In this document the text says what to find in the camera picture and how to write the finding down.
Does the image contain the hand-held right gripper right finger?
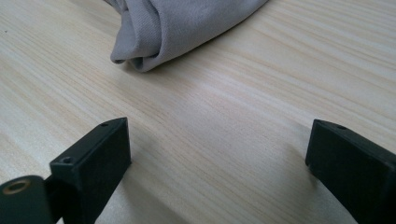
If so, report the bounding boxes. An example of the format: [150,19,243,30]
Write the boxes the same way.
[304,119,396,224]

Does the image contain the grey cloth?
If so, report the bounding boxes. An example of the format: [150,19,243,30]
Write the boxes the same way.
[104,0,269,73]

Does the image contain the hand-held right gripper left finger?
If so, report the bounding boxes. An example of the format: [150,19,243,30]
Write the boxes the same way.
[49,117,132,224]

